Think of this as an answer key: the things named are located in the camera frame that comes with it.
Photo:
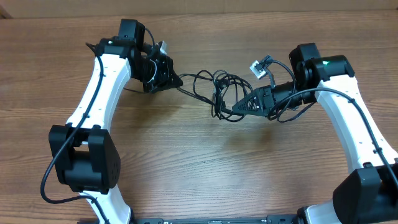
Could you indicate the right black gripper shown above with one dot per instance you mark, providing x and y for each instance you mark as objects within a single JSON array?
[{"x": 265, "y": 101}]

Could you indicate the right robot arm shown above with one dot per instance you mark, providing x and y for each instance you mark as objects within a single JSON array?
[{"x": 369, "y": 193}]

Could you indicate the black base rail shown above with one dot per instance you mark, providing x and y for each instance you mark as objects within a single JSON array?
[{"x": 214, "y": 221}]

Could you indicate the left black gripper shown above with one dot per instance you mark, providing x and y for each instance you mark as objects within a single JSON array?
[{"x": 166, "y": 75}]

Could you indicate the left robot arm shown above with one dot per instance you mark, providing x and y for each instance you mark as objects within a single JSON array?
[{"x": 86, "y": 164}]

